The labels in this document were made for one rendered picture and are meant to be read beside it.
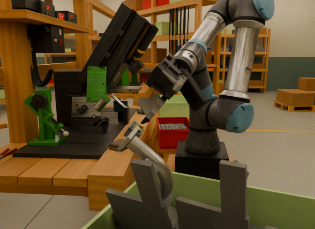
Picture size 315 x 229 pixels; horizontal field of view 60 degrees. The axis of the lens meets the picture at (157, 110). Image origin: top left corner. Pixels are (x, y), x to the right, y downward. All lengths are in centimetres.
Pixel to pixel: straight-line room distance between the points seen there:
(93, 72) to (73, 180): 75
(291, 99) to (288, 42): 429
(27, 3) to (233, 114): 110
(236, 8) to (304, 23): 1032
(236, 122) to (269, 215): 32
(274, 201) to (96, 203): 63
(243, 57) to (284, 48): 1009
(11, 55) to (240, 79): 110
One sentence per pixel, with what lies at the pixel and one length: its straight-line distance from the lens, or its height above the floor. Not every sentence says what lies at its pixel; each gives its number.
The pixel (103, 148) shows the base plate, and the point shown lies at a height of 90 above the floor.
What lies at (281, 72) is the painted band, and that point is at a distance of 1114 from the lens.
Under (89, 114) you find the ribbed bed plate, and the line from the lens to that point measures 167.
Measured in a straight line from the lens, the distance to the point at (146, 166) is 52.
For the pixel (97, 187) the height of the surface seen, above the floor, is 85.
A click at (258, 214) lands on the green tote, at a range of 91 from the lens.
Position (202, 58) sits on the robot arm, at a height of 133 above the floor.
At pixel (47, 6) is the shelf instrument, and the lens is 167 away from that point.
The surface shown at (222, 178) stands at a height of 112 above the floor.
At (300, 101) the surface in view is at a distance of 732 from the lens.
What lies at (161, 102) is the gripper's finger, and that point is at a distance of 72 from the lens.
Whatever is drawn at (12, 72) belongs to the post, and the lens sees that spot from 157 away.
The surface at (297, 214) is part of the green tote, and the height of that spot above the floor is 90.
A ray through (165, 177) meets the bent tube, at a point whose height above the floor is 109.
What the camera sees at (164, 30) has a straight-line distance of 474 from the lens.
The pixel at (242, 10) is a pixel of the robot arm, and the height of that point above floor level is 150.
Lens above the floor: 134
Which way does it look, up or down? 12 degrees down
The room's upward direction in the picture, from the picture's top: straight up
